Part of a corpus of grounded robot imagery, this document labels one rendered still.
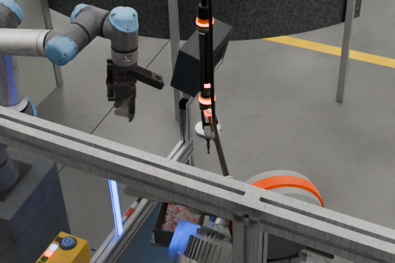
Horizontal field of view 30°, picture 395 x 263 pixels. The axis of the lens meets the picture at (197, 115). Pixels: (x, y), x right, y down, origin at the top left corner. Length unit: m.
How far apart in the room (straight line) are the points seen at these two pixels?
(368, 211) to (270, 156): 0.63
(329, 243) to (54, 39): 1.15
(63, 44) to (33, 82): 2.55
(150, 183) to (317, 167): 3.02
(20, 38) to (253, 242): 1.18
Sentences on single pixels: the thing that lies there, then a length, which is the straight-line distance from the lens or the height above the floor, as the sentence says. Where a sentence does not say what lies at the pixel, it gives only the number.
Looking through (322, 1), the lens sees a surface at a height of 0.72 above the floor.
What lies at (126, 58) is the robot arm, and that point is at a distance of 2.03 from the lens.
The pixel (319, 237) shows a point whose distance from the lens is 1.01.
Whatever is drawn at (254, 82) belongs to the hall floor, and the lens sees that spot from 4.62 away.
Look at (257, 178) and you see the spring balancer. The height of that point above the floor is 1.95.
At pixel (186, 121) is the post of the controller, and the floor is 0.97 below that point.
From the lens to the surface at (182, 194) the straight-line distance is 1.07.
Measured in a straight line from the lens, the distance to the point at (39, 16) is 4.39.
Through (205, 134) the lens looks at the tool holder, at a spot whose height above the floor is 1.47.
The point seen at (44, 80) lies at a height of 0.13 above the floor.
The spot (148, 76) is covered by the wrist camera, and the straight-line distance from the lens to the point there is 2.10.
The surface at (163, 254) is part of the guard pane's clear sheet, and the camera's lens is 1.22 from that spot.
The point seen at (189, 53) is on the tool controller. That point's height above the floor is 1.24.
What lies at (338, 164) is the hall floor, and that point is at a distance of 4.10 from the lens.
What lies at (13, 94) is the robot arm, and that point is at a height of 1.31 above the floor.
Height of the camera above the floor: 2.79
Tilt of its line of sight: 40 degrees down
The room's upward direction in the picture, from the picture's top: 2 degrees counter-clockwise
